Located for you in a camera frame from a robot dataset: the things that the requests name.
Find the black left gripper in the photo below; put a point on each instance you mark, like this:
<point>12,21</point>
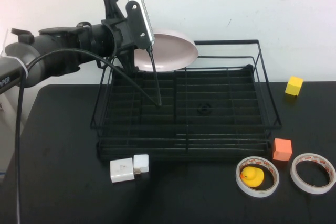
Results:
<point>119,32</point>

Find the pink round plate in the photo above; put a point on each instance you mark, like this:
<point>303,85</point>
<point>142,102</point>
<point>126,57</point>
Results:
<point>173,53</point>

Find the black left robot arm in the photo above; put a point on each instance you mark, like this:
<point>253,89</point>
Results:
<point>52,51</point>

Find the black plastic drip tray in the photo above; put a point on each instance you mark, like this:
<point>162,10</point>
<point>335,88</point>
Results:
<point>223,95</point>

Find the small white power adapter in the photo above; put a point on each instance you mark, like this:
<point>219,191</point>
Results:
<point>141,162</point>

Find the large white power adapter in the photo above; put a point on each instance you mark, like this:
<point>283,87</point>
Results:
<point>122,170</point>

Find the yellow cube block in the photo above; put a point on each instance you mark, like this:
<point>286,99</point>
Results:
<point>294,86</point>

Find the yellow rubber duck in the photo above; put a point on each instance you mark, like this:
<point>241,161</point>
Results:
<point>253,178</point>

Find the orange cube block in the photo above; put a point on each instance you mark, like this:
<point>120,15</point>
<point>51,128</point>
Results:
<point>282,150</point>

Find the white double-sided tape roll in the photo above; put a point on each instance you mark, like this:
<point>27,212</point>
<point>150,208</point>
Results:
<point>312,190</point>
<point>258,193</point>

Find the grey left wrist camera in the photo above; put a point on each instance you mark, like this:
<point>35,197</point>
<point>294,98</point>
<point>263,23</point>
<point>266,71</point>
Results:
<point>139,24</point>

